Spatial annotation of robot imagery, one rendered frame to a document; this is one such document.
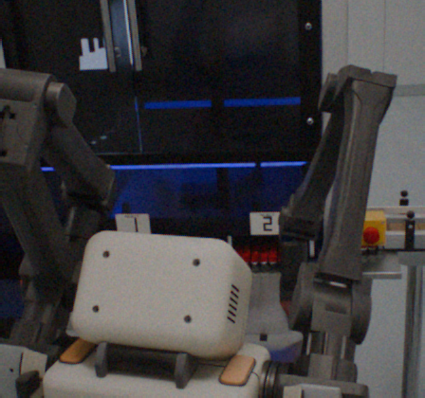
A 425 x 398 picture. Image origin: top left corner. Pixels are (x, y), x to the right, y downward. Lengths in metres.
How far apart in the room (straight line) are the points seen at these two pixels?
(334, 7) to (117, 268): 0.90
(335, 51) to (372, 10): 4.68
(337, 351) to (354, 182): 0.25
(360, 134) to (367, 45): 5.30
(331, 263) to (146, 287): 0.27
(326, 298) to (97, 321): 0.31
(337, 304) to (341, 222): 0.12
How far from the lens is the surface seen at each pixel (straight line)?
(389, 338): 3.20
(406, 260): 2.00
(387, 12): 6.36
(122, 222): 1.87
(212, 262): 0.92
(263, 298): 1.78
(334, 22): 1.66
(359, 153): 1.10
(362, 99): 1.13
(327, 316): 1.01
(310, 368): 0.98
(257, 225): 1.82
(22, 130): 0.88
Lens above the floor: 1.81
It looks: 23 degrees down
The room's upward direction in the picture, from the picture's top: 4 degrees counter-clockwise
